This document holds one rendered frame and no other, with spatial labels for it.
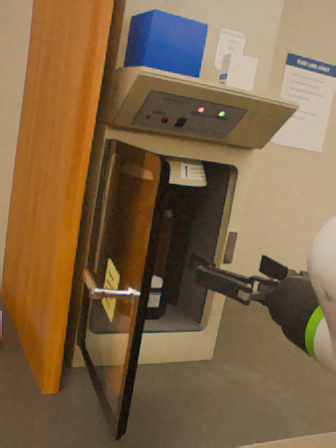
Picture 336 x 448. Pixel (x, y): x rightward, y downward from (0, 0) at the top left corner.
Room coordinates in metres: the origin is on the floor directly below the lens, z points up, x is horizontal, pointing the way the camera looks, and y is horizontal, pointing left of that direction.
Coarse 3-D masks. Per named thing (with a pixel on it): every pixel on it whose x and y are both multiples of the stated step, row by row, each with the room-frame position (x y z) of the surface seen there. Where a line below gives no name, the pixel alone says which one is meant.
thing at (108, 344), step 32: (128, 160) 0.78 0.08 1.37; (160, 160) 0.64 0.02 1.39; (128, 192) 0.75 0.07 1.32; (160, 192) 0.63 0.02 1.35; (128, 224) 0.73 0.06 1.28; (96, 256) 0.88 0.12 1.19; (128, 256) 0.70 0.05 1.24; (96, 320) 0.82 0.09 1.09; (128, 320) 0.66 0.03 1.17; (96, 352) 0.79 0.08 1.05; (128, 352) 0.64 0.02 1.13; (96, 384) 0.77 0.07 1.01; (128, 384) 0.63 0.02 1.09
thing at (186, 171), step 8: (168, 160) 1.03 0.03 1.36; (176, 160) 1.04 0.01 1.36; (184, 160) 1.04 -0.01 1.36; (192, 160) 1.06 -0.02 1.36; (200, 160) 1.09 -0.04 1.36; (176, 168) 1.03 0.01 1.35; (184, 168) 1.04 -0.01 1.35; (192, 168) 1.05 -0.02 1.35; (200, 168) 1.07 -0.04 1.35; (176, 176) 1.02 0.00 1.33; (184, 176) 1.03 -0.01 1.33; (192, 176) 1.04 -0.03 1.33; (200, 176) 1.06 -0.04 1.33; (184, 184) 1.02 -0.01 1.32; (192, 184) 1.04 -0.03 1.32; (200, 184) 1.05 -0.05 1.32
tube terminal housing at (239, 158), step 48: (144, 0) 0.95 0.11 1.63; (192, 0) 0.99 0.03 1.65; (240, 0) 1.03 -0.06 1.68; (96, 144) 0.96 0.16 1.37; (144, 144) 0.97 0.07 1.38; (192, 144) 1.01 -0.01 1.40; (96, 192) 0.93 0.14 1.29; (240, 192) 1.07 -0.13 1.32; (144, 336) 1.00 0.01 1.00; (192, 336) 1.05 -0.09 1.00
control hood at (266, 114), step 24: (120, 72) 0.91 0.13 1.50; (144, 72) 0.83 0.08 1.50; (168, 72) 0.85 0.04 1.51; (120, 96) 0.89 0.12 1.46; (144, 96) 0.87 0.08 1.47; (192, 96) 0.90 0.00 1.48; (216, 96) 0.91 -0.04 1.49; (240, 96) 0.92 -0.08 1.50; (264, 96) 0.94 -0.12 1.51; (120, 120) 0.90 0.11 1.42; (240, 120) 0.97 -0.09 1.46; (264, 120) 0.98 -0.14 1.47; (240, 144) 1.03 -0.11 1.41; (264, 144) 1.04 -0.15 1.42
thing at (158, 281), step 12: (180, 216) 1.10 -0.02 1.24; (168, 228) 1.07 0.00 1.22; (168, 240) 1.07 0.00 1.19; (168, 252) 1.08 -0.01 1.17; (156, 264) 1.06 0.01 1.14; (168, 264) 1.08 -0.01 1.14; (156, 276) 1.06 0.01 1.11; (168, 276) 1.09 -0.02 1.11; (156, 288) 1.07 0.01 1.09; (156, 300) 1.07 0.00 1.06
